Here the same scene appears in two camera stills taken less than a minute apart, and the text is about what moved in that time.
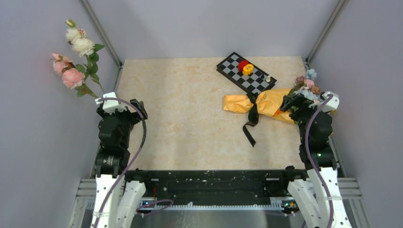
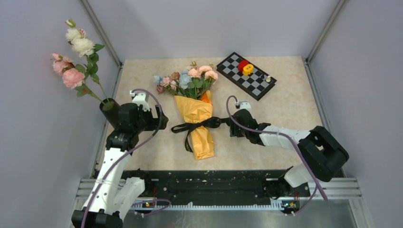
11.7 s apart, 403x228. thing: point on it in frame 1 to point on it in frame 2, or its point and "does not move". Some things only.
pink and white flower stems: (74, 76) does not move
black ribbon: (253, 117) to (213, 122)
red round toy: (241, 64) does not move
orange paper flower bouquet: (270, 101) to (193, 101)
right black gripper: (298, 100) to (234, 131)
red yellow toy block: (247, 69) does not move
